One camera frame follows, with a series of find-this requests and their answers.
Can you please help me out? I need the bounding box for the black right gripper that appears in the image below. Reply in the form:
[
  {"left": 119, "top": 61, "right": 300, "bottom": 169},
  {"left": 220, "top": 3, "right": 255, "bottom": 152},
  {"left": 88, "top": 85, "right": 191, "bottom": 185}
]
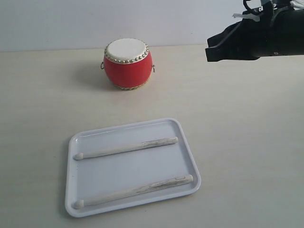
[{"left": 205, "top": 12, "right": 285, "bottom": 62}]

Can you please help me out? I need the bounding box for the white wooden drumstick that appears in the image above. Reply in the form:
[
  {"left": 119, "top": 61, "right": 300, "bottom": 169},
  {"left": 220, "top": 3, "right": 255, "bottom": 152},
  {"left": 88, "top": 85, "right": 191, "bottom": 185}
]
[
  {"left": 73, "top": 137, "right": 178, "bottom": 161},
  {"left": 72, "top": 174, "right": 193, "bottom": 209}
]

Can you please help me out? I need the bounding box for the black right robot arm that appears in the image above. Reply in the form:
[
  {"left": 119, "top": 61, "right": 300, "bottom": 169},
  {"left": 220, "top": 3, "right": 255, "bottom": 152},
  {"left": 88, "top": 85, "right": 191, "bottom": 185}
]
[{"left": 205, "top": 9, "right": 304, "bottom": 62}]

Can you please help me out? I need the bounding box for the small red drum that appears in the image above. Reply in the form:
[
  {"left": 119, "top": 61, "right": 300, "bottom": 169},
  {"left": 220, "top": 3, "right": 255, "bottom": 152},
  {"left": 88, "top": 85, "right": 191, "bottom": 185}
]
[{"left": 101, "top": 38, "right": 155, "bottom": 90}]

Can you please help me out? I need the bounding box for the white rectangular plastic tray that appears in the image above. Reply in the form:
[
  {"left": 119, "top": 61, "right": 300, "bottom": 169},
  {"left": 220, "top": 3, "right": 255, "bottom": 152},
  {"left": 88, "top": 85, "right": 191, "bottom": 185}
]
[{"left": 65, "top": 118, "right": 201, "bottom": 218}]

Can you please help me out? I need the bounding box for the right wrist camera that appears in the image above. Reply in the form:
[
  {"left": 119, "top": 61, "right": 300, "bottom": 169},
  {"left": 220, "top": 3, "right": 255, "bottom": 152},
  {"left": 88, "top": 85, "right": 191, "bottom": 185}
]
[{"left": 242, "top": 0, "right": 304, "bottom": 17}]

